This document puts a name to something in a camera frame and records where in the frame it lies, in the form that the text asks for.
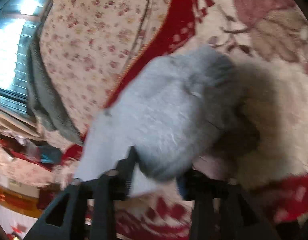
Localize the grey sweatpants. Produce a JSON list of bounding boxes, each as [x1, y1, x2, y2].
[[75, 46, 242, 197]]

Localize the green fleece jacket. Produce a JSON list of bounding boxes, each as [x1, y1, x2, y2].
[[26, 31, 82, 146]]

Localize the floral beige quilt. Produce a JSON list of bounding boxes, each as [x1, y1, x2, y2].
[[40, 0, 170, 133]]

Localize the red floral plush blanket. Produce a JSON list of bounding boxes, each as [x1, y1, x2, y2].
[[58, 0, 308, 240]]

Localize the window with metal grille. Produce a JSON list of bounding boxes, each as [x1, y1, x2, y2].
[[0, 0, 52, 115]]

